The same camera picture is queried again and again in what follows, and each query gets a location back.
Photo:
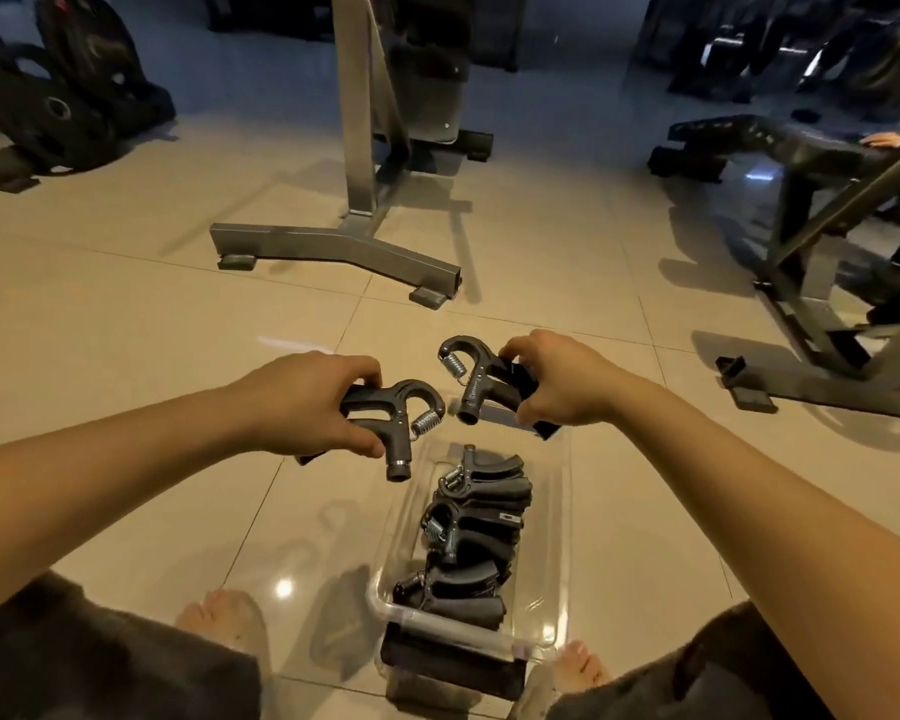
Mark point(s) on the dark dumbbell rack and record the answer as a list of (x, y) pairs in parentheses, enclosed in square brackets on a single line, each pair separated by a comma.
[(720, 52)]

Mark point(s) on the person's left hand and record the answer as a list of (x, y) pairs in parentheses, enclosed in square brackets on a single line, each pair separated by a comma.
[(300, 404)]

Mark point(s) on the grey metal rack stand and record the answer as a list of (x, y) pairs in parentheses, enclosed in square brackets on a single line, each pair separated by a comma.
[(330, 243)]

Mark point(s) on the black weight bench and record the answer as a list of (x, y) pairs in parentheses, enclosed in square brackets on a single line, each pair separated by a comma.
[(757, 138)]

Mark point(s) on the person's right forearm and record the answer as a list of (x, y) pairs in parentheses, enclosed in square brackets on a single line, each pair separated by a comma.
[(795, 532)]

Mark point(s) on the black spring grip strengthener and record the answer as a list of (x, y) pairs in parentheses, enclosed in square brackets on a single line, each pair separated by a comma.
[(487, 386), (502, 487), (487, 543), (465, 611), (397, 434)]

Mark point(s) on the person's right hand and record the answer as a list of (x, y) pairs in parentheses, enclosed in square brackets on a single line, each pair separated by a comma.
[(577, 382)]

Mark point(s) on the person's left forearm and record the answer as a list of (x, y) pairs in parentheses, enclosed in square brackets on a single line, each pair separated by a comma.
[(82, 502)]

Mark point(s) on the clear plastic storage box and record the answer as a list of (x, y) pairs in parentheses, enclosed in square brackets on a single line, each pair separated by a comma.
[(551, 532)]

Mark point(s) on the grey metal machine frame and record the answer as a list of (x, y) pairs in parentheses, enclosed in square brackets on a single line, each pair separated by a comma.
[(832, 389)]

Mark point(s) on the beige left slipper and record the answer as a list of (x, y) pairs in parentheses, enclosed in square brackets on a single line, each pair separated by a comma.
[(259, 629)]

